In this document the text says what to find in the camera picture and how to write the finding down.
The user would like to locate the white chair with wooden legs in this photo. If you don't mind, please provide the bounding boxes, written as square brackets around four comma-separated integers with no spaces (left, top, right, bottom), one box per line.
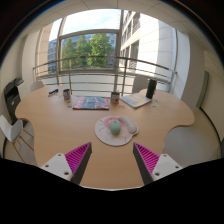
[0,114,34,163]

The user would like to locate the mint green computer mouse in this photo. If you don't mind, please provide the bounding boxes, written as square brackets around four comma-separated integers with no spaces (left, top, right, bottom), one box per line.
[109,119,122,136]

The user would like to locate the black cylindrical speaker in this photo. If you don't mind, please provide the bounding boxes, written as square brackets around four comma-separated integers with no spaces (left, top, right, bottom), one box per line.
[145,78,158,100]

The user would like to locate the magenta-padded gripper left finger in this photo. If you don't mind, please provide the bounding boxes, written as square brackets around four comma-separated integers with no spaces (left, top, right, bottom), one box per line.
[40,142,93,185]

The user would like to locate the printed tin can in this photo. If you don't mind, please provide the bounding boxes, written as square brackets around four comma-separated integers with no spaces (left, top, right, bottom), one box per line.
[62,88,72,103]

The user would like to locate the white shell chair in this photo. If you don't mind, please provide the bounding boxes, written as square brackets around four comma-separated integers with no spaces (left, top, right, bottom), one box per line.
[131,75,150,94]
[29,80,45,94]

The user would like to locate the white illustrated booklet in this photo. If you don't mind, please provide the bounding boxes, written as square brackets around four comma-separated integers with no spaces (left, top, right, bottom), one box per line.
[120,92,153,109]

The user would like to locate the green leafy trees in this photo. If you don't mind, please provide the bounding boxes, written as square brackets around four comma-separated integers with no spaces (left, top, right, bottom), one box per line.
[61,33,116,69]

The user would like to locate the small dark stapler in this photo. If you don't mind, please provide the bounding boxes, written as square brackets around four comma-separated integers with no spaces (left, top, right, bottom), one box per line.
[48,88,60,97]

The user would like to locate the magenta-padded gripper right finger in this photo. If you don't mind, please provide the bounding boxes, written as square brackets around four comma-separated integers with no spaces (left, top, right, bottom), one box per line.
[132,142,184,186]

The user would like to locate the metal balcony railing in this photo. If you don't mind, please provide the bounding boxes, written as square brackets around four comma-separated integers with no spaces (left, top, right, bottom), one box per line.
[32,55,178,96]

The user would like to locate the white printed plant pot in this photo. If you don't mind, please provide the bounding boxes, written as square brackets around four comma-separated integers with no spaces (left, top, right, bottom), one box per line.
[110,91,121,105]

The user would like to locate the red and dark magazine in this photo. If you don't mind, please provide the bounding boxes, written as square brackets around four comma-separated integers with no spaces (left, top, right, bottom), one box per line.
[72,95,111,111]

